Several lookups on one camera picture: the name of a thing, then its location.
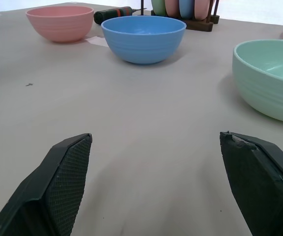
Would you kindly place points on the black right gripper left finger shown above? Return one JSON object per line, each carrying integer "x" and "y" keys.
{"x": 58, "y": 186}

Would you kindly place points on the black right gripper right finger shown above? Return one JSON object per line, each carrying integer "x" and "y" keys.
{"x": 257, "y": 186}

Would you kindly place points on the light green plastic bowl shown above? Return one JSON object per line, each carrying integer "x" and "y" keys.
{"x": 266, "y": 81}

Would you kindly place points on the pink plastic bowl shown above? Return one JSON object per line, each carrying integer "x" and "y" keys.
{"x": 60, "y": 23}

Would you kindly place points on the blue plastic bowl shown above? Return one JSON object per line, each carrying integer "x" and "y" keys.
{"x": 144, "y": 41}

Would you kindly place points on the dark wooden plate rack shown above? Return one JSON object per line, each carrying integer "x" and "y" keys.
{"x": 200, "y": 23}

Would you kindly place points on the blue plate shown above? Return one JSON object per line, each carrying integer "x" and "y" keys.
{"x": 187, "y": 8}

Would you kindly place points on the green plate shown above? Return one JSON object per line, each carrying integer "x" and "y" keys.
{"x": 158, "y": 6}

